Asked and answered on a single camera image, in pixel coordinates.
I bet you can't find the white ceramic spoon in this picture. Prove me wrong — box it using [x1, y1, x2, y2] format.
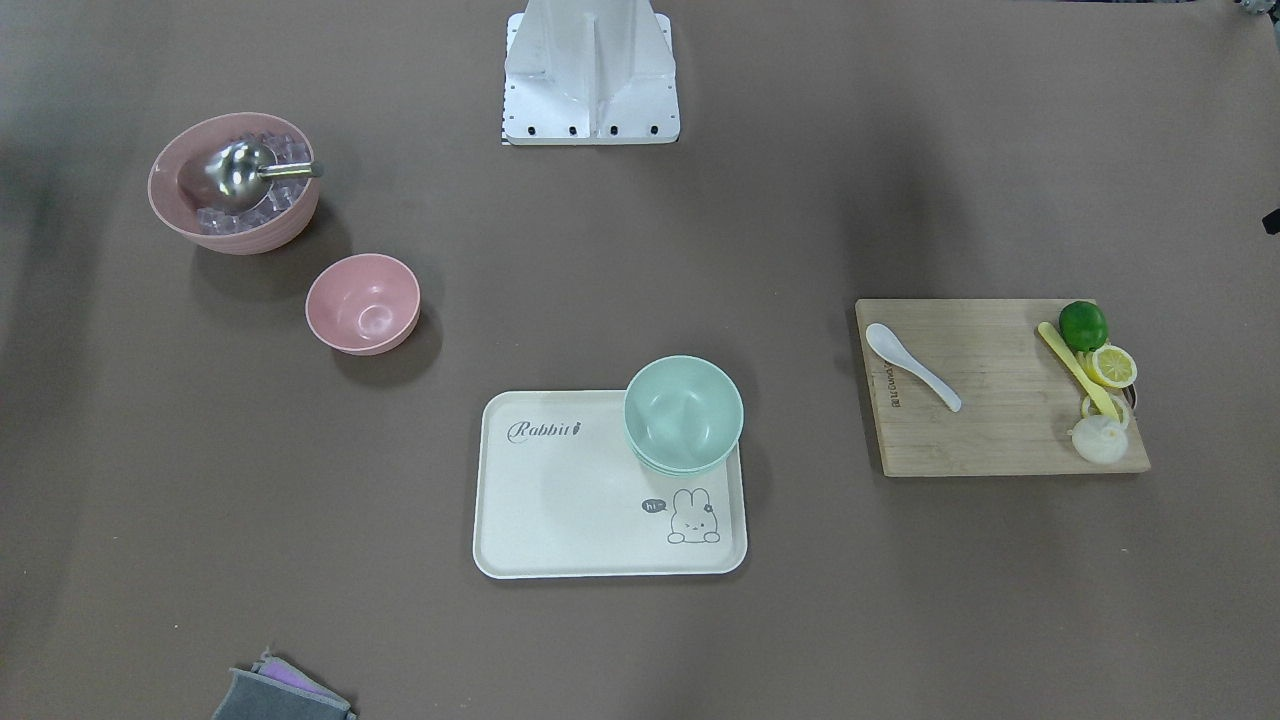
[864, 323, 963, 413]

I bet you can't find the small pink bowl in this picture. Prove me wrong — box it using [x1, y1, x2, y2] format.
[305, 252, 421, 356]

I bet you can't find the mint green bowl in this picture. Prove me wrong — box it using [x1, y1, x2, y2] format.
[623, 355, 745, 477]

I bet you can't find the large pink bowl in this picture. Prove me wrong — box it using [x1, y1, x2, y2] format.
[147, 111, 319, 255]

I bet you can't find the cream rabbit tray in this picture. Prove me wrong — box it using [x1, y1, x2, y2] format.
[474, 389, 748, 580]

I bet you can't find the wooden cutting board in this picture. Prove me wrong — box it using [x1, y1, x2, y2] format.
[854, 299, 1151, 478]

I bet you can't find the metal ice scoop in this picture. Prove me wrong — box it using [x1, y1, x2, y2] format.
[191, 140, 324, 213]

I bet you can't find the green lime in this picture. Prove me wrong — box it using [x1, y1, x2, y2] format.
[1059, 300, 1110, 354]

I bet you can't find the yellow plastic knife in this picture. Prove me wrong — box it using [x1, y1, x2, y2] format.
[1036, 322, 1123, 421]

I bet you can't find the white onion piece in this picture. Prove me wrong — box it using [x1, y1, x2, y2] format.
[1070, 415, 1129, 465]

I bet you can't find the lemon half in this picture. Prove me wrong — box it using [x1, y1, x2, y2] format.
[1080, 345, 1138, 389]

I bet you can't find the grey folded cloth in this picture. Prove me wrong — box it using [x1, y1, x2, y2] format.
[212, 653, 357, 719]

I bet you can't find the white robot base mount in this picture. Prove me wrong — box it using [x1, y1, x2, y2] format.
[500, 1, 681, 146]

